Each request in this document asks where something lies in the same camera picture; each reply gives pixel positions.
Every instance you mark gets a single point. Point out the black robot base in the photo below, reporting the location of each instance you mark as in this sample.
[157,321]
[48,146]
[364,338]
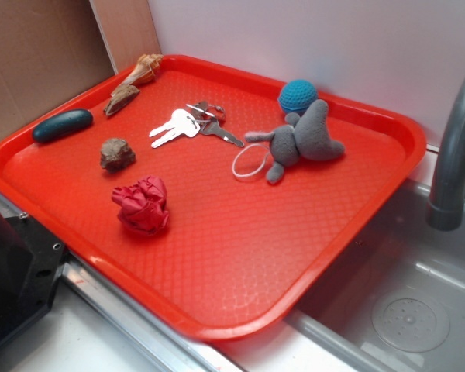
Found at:
[31,263]

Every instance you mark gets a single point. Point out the red plastic tray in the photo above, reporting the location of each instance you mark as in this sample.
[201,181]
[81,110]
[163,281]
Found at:
[236,254]

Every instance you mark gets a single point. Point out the white rubber band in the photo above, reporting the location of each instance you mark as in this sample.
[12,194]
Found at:
[235,164]

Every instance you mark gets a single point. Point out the dark silver key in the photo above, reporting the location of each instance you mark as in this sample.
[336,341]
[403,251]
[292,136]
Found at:
[212,127]

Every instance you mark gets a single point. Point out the silver key left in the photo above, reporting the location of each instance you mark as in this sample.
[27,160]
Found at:
[177,116]

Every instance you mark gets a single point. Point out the silver key middle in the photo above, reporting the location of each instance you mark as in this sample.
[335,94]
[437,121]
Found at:
[188,128]

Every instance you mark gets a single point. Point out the gray plush elephant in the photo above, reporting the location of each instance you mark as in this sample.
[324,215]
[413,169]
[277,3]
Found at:
[302,136]

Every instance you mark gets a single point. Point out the crumpled red paper ball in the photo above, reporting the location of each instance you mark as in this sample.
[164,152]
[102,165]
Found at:
[143,206]

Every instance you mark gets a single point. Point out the blue crocheted ball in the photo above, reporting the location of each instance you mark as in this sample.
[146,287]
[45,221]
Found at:
[296,96]

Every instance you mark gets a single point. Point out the brown rock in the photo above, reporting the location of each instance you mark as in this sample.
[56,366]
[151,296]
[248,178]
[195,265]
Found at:
[116,154]

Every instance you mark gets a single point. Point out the brown bark piece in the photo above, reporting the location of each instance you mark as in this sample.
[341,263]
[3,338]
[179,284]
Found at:
[120,99]

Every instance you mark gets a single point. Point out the tan spiral seashell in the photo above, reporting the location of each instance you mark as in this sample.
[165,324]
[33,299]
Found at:
[143,72]

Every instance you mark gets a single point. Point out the dark teal oval stone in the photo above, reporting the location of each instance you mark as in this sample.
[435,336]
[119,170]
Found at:
[62,124]

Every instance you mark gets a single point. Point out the gray plastic sink basin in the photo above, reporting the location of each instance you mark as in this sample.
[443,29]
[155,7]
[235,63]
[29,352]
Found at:
[394,299]

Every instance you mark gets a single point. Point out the gray toy faucet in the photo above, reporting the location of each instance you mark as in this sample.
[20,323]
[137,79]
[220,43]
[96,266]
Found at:
[447,195]

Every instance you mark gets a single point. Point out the brown cardboard panel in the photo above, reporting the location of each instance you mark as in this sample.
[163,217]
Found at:
[50,52]

